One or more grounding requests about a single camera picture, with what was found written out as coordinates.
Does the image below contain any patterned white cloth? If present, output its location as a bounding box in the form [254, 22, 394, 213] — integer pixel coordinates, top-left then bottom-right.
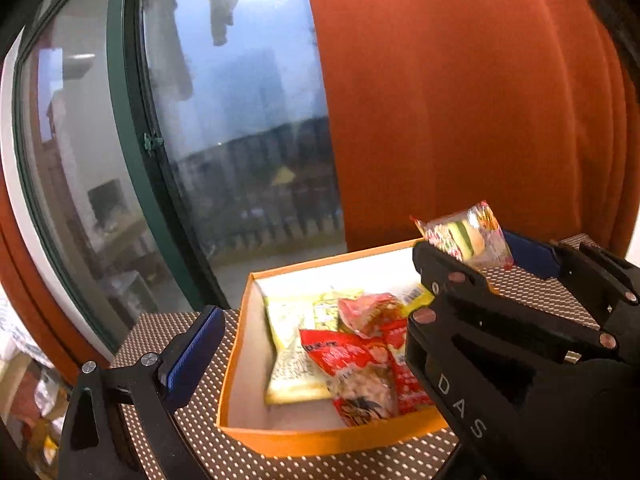
[0, 300, 51, 361]

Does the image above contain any orange cardboard box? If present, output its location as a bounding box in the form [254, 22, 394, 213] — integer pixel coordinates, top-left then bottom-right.
[215, 239, 501, 458]

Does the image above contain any narrow orange curtain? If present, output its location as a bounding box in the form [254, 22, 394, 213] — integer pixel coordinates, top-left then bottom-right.
[0, 170, 113, 371]

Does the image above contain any hanging grey garment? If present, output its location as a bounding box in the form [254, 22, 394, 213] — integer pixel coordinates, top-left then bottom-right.
[150, 0, 196, 101]

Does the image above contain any wide orange curtain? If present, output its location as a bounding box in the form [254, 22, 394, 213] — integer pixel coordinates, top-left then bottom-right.
[300, 0, 631, 261]

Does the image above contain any large yellow snack packet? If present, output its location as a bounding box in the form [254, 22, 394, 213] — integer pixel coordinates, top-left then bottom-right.
[263, 289, 366, 407]

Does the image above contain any hanging dark garment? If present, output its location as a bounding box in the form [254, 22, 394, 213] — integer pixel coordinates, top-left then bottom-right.
[206, 0, 240, 47]

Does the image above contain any green framed glass window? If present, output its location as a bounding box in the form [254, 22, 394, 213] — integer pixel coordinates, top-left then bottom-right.
[12, 0, 346, 356]

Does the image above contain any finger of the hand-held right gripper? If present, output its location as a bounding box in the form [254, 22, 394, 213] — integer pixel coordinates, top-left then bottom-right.
[502, 232, 640, 313]
[413, 241, 621, 361]

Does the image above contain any red cartoon snack packet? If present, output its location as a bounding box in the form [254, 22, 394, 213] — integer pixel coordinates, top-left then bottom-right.
[299, 327, 401, 428]

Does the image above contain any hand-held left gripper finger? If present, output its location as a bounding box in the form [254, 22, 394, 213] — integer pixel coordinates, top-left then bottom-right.
[59, 305, 226, 480]

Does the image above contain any small clear candy packet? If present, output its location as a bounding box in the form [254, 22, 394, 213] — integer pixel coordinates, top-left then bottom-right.
[410, 200, 516, 272]

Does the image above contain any pile of bags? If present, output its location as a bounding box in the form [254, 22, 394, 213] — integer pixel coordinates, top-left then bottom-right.
[0, 355, 71, 466]

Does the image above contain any balcony railing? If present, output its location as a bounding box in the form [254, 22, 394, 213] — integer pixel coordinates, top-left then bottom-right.
[170, 115, 346, 261]

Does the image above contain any clear red snack packet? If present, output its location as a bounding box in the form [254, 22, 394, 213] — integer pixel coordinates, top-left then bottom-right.
[337, 292, 407, 339]

